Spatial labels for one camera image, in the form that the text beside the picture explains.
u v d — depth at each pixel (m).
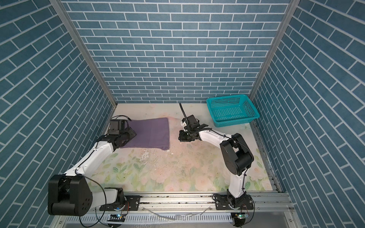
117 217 0.72
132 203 0.74
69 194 0.41
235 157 0.50
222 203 0.73
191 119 0.75
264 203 0.76
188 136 0.79
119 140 0.62
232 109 1.19
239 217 0.72
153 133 1.00
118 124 0.67
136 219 0.77
